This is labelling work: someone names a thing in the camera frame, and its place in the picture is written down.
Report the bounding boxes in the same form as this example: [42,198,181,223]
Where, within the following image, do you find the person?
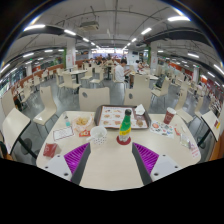
[114,59,132,84]

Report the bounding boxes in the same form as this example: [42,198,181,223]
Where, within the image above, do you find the colourful sticker sheet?
[149,119,176,139]

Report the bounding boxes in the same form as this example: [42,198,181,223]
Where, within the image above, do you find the white polka dot mug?
[85,125,108,146]

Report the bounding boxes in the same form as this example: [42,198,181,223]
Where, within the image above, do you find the ceiling strip lights group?
[0,14,224,78]

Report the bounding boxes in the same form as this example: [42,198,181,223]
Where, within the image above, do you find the brown food tray paper liner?
[94,104,152,130]

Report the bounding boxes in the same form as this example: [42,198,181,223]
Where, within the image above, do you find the far beige chairs group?
[13,64,221,111]

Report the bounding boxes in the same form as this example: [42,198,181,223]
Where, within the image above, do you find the small red box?
[43,142,59,158]

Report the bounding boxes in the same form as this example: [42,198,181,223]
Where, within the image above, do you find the ceiling air conditioner unit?
[79,20,100,33]

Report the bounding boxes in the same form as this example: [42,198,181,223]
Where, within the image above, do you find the beige side table black leg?
[1,107,32,154]
[196,109,222,148]

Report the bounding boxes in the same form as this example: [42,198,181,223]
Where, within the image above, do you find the white leaflet red print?
[189,141,201,158]

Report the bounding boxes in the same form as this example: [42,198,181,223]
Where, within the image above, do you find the orange printed food wrapper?
[71,113,94,133]

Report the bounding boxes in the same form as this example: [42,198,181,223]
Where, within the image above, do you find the crumpled white napkin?
[133,103,147,116]

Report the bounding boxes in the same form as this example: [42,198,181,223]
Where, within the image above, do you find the flat round red coaster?
[116,134,132,146]

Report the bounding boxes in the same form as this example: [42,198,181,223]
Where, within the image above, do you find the red paper cup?
[163,107,177,125]

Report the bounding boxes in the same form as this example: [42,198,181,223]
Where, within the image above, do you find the green drink bottle yellow label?
[118,108,133,144]

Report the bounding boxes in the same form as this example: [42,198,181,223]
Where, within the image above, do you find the clear plastic packet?
[179,133,193,149]

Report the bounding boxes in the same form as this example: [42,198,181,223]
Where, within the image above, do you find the white paper card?
[52,125,75,141]

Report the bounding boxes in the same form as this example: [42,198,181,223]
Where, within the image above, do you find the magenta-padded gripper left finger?
[42,142,92,185]

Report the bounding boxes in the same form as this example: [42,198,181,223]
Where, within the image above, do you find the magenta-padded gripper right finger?
[131,142,183,186]

